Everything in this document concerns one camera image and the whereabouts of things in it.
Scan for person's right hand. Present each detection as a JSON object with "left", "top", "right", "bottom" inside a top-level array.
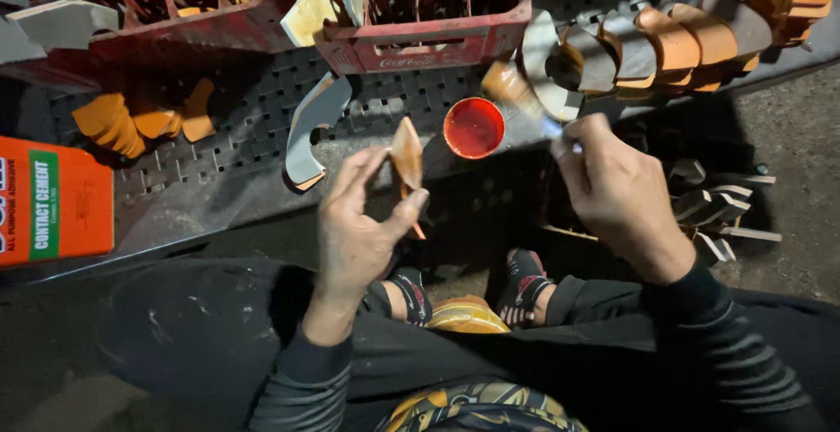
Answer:
[{"left": 550, "top": 113, "right": 697, "bottom": 286}]

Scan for person's left hand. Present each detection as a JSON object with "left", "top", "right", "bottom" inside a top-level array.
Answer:
[{"left": 314, "top": 146, "right": 431, "bottom": 302}]

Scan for orange glue-coated shoe piece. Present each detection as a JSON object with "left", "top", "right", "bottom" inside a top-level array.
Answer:
[{"left": 390, "top": 116, "right": 429, "bottom": 241}]

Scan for glue brush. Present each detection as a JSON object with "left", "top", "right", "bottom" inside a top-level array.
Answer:
[{"left": 481, "top": 61, "right": 583, "bottom": 154}]

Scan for person's left black sandal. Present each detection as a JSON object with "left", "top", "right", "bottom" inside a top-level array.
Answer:
[{"left": 387, "top": 265, "right": 434, "bottom": 328}]

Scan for person's black sandal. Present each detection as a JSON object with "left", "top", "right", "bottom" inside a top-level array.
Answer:
[
  {"left": 387, "top": 265, "right": 434, "bottom": 328},
  {"left": 495, "top": 248, "right": 553, "bottom": 331}
]

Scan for stack of grey wedge pieces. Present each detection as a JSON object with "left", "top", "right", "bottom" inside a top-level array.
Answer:
[{"left": 669, "top": 158, "right": 783, "bottom": 267}]

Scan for grey curved sole piece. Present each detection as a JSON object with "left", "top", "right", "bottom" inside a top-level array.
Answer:
[{"left": 284, "top": 72, "right": 354, "bottom": 192}]

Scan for person's right black sandal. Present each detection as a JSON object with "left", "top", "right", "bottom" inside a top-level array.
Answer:
[{"left": 495, "top": 248, "right": 553, "bottom": 331}]

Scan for yellow round container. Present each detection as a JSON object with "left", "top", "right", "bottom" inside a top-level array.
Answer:
[{"left": 425, "top": 295, "right": 513, "bottom": 334}]

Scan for round grey sole piece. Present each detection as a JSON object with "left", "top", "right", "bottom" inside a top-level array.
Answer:
[{"left": 518, "top": 9, "right": 585, "bottom": 123}]

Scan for perforated metal bench grating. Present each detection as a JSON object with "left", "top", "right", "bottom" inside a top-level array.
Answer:
[{"left": 49, "top": 45, "right": 490, "bottom": 203}]

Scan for red glue cup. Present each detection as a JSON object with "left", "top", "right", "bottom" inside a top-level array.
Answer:
[{"left": 443, "top": 97, "right": 506, "bottom": 160}]

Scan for row of glued sole pieces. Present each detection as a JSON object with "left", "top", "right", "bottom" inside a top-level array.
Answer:
[{"left": 545, "top": 0, "right": 836, "bottom": 95}]

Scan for person's black trousers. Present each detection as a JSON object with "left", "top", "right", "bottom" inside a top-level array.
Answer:
[{"left": 0, "top": 256, "right": 840, "bottom": 432}]

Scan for person's patterned yellow shirt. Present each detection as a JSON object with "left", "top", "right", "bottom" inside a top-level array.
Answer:
[{"left": 377, "top": 381, "right": 590, "bottom": 432}]

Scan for yellowish white sole piece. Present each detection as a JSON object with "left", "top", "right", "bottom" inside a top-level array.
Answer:
[{"left": 280, "top": 0, "right": 343, "bottom": 48}]

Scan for red plastic bottle crate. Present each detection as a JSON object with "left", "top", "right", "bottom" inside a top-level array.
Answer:
[{"left": 315, "top": 0, "right": 533, "bottom": 76}]

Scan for pile of orange shoe pieces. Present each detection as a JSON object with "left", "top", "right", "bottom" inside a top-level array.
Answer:
[{"left": 71, "top": 77, "right": 217, "bottom": 160}]

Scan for worn red crate with pieces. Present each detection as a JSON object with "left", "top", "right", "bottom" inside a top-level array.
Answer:
[{"left": 79, "top": 0, "right": 309, "bottom": 59}]

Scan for orange adhesive can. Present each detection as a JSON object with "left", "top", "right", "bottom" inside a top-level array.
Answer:
[{"left": 0, "top": 135, "right": 116, "bottom": 269}]

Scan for heap of grey sole pieces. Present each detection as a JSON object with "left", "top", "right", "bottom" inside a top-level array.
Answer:
[{"left": 0, "top": 0, "right": 120, "bottom": 65}]

